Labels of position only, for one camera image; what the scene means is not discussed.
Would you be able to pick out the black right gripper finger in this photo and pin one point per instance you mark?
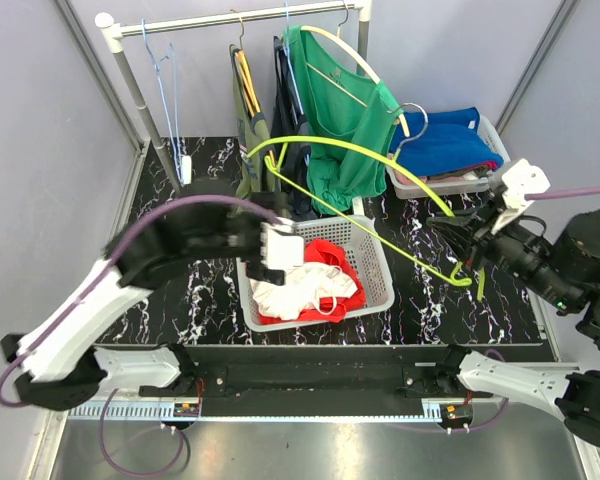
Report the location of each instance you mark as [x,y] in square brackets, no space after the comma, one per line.
[462,242]
[461,220]

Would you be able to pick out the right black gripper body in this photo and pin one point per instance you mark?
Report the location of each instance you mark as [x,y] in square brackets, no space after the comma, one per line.
[516,248]

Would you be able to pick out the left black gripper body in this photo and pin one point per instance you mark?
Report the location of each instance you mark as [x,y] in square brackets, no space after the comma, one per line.
[241,235]

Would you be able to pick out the lime green hanger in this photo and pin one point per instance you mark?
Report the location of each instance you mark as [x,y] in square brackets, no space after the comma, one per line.
[283,208]

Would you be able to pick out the white tank top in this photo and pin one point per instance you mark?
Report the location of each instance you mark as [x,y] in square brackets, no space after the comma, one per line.
[311,286]

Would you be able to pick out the red tank top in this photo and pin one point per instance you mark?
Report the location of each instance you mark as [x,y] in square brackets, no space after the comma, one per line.
[323,251]

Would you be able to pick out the light blue wire hanger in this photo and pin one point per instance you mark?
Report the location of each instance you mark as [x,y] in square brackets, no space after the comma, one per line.
[170,108]

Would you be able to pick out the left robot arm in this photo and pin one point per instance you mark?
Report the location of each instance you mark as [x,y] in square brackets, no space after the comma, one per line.
[58,366]

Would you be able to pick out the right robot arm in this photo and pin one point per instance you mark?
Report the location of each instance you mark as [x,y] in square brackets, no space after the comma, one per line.
[566,275]

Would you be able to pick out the olive green tank top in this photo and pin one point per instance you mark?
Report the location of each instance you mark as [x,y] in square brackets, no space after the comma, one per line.
[257,183]

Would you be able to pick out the dark navy tank top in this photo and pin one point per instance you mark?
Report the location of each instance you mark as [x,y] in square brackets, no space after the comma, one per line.
[296,159]

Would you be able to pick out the cream curved wooden hanger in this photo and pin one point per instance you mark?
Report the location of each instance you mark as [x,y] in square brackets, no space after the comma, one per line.
[360,62]

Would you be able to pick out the small white laundry basket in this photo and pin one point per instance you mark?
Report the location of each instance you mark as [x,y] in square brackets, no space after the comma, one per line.
[471,182]

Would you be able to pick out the folded blue clothes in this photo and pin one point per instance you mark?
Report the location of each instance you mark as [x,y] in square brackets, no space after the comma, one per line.
[450,145]

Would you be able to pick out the green t-shirt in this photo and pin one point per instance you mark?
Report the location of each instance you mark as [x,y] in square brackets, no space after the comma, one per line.
[342,105]

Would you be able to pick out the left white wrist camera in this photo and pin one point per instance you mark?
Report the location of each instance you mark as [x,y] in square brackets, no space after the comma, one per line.
[282,246]

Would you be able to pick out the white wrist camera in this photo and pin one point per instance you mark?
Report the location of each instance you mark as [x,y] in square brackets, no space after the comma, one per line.
[282,246]
[511,185]

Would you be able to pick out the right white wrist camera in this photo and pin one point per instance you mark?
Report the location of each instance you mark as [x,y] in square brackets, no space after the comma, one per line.
[511,185]

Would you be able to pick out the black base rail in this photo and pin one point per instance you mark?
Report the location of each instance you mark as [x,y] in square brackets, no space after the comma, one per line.
[299,383]

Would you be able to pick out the blue wire hanger on rack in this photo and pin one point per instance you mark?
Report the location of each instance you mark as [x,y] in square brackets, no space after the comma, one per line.
[296,101]

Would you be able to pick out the white clothes rack frame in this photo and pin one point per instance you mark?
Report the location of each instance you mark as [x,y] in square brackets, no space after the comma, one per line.
[114,33]

